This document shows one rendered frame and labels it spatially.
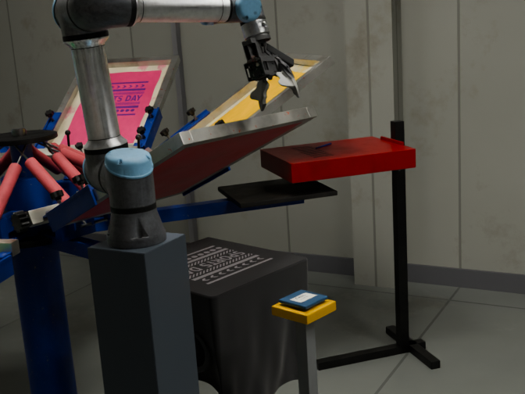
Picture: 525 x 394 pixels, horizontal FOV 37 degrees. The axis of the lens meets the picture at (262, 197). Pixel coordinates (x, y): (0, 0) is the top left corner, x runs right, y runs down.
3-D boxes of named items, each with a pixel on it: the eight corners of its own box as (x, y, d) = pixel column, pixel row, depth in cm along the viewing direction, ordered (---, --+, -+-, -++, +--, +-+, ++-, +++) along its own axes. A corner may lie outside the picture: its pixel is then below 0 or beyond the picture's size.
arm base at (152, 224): (142, 251, 189) (138, 212, 187) (94, 246, 196) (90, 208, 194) (177, 234, 202) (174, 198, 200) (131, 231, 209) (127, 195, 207)
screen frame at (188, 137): (317, 116, 252) (313, 105, 252) (183, 145, 211) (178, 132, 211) (180, 193, 307) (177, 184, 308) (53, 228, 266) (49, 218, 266)
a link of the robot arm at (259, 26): (253, 26, 226) (273, 17, 220) (258, 42, 226) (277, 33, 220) (235, 28, 221) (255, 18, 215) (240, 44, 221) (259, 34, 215)
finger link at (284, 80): (287, 99, 214) (266, 79, 217) (301, 97, 218) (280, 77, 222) (292, 90, 212) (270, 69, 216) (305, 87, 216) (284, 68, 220)
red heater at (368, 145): (373, 155, 402) (372, 133, 399) (416, 170, 359) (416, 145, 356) (261, 170, 385) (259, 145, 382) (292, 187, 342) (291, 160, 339)
